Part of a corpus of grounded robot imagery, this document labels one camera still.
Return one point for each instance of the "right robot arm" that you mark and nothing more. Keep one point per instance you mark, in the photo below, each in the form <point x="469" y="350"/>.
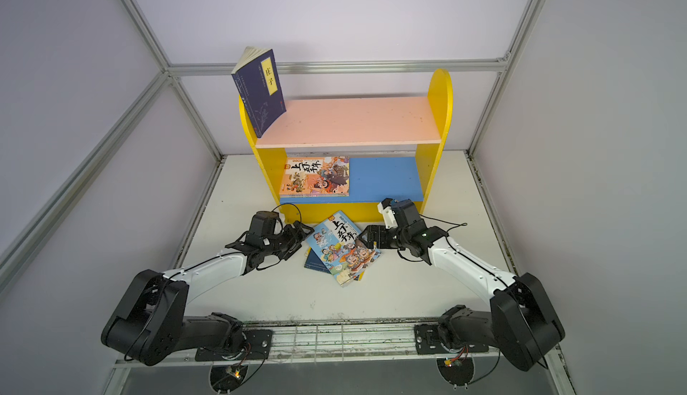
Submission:
<point x="521" y="321"/>

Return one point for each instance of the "dark blue book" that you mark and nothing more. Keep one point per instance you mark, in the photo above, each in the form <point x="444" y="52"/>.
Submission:
<point x="257" y="80"/>
<point x="313" y="262"/>

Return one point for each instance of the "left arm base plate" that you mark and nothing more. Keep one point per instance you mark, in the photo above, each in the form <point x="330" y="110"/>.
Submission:
<point x="256" y="346"/>

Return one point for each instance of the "light blue comic book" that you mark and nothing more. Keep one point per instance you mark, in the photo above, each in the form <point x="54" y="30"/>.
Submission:
<point x="336" y="243"/>

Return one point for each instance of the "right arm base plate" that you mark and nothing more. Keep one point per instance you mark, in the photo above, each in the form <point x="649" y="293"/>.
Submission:
<point x="428" y="343"/>

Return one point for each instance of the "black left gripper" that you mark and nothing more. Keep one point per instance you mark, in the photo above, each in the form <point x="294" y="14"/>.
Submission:
<point x="287" y="238"/>

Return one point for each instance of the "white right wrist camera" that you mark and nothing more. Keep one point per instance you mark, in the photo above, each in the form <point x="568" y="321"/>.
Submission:
<point x="386" y="210"/>

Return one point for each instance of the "dark blue standing book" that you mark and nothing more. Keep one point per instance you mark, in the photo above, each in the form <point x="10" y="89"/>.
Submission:
<point x="257" y="80"/>

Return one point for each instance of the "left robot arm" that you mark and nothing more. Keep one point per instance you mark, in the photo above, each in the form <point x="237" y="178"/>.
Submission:
<point x="150" y="322"/>

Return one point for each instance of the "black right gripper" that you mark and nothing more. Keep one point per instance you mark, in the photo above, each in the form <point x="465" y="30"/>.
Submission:
<point x="384" y="235"/>

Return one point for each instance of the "orange comic book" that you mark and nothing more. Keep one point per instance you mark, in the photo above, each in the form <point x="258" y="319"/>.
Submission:
<point x="316" y="176"/>

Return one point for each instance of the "yellow pink blue bookshelf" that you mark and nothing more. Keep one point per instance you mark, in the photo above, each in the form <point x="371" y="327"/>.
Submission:
<point x="395" y="143"/>

